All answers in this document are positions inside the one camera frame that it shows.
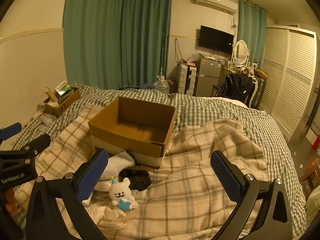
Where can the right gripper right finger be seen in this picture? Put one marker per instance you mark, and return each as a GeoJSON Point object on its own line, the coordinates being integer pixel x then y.
{"type": "Point", "coordinates": [273, 220]}

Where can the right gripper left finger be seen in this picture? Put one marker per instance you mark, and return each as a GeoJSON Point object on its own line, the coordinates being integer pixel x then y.
{"type": "Point", "coordinates": [44, 219]}

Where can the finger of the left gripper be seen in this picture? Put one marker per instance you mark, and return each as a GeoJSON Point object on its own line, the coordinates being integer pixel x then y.
{"type": "Point", "coordinates": [10, 131]}
{"type": "Point", "coordinates": [32, 148]}

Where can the white bear plush toy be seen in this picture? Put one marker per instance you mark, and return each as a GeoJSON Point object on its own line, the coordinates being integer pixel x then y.
{"type": "Point", "coordinates": [121, 195]}

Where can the white sock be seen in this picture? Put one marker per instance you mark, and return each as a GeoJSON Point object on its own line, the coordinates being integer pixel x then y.
{"type": "Point", "coordinates": [115, 165]}

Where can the crumpled plastic bag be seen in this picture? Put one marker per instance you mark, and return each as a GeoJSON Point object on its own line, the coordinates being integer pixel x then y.
{"type": "Point", "coordinates": [48, 119]}

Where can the small SF cardboard box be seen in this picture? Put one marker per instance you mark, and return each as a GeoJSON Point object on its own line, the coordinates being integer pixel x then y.
{"type": "Point", "coordinates": [61, 108]}

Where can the green white product box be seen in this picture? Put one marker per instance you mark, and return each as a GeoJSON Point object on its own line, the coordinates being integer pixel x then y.
{"type": "Point", "coordinates": [63, 88]}

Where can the red bottle on floor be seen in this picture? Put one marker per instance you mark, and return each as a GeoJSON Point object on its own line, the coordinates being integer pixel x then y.
{"type": "Point", "coordinates": [316, 143]}

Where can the open brown cardboard box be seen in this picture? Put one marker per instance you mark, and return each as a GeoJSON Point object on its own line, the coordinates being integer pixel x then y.
{"type": "Point", "coordinates": [139, 127]}

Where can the beige plaid blanket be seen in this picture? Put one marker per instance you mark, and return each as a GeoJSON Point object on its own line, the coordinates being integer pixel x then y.
{"type": "Point", "coordinates": [186, 199]}

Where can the large clear water bottle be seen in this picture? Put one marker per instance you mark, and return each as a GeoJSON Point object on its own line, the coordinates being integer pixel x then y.
{"type": "Point", "coordinates": [161, 85]}

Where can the green checkered bed sheet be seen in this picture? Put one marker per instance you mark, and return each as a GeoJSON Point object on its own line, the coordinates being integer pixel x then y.
{"type": "Point", "coordinates": [72, 144]}

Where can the chair with black jacket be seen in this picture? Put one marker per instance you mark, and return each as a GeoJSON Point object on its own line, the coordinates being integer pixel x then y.
{"type": "Point", "coordinates": [237, 87]}

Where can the large green curtain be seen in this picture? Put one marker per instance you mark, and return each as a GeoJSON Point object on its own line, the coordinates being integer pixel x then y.
{"type": "Point", "coordinates": [113, 44]}

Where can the white suitcase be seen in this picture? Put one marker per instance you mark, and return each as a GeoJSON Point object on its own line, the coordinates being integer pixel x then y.
{"type": "Point", "coordinates": [186, 79]}

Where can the white louvered wardrobe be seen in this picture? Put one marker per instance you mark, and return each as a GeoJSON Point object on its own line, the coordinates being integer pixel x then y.
{"type": "Point", "coordinates": [290, 61]}

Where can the silver mini fridge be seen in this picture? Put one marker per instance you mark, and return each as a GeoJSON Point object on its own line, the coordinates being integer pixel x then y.
{"type": "Point", "coordinates": [207, 75]}

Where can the oval white vanity mirror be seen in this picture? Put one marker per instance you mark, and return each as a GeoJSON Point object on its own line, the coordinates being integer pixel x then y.
{"type": "Point", "coordinates": [240, 54]}

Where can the right green curtain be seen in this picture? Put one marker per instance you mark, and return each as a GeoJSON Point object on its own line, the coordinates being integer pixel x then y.
{"type": "Point", "coordinates": [252, 29]}

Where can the white air conditioner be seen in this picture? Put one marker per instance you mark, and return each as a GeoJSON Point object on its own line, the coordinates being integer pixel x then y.
{"type": "Point", "coordinates": [224, 5]}

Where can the black wall television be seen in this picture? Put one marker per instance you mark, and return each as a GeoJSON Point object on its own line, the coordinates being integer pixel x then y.
{"type": "Point", "coordinates": [215, 39]}

